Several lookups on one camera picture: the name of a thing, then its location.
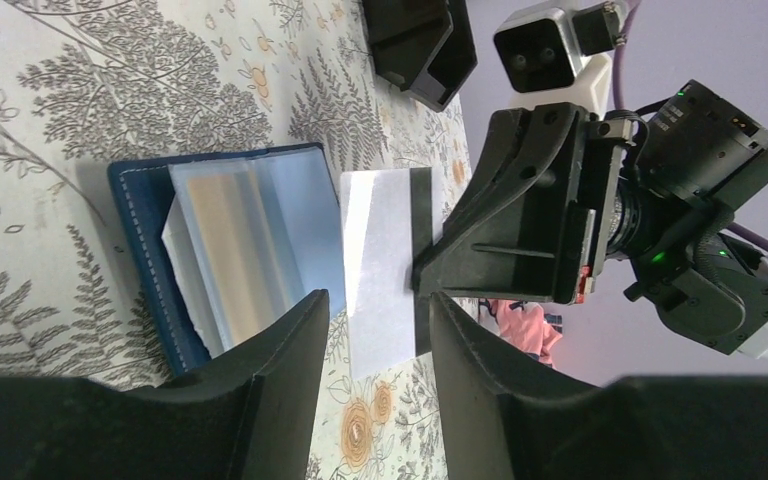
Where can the pink patterned cloth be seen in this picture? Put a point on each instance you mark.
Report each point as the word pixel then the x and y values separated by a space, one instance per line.
pixel 523 325

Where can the blue leather card holder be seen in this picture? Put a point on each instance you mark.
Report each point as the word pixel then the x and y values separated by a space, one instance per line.
pixel 295 216

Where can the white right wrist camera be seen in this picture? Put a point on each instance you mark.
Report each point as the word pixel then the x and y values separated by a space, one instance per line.
pixel 556 51

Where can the gold credit card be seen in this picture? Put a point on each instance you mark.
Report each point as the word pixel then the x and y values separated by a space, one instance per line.
pixel 231 252

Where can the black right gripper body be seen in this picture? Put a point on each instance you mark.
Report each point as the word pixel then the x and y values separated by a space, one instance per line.
pixel 697 161

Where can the black plastic card bin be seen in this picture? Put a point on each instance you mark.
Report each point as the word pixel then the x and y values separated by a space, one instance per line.
pixel 425 48

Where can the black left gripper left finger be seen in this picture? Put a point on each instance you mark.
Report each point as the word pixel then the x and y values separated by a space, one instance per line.
pixel 247 414

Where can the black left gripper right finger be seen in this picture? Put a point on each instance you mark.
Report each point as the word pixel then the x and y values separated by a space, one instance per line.
pixel 504 415

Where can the white card with black stripe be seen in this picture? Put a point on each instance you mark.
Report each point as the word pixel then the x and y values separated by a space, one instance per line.
pixel 389 217

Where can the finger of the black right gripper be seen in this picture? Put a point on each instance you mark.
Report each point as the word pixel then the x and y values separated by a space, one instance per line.
pixel 519 231

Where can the floral table mat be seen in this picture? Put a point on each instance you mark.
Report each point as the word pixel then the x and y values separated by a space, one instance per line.
pixel 96 95

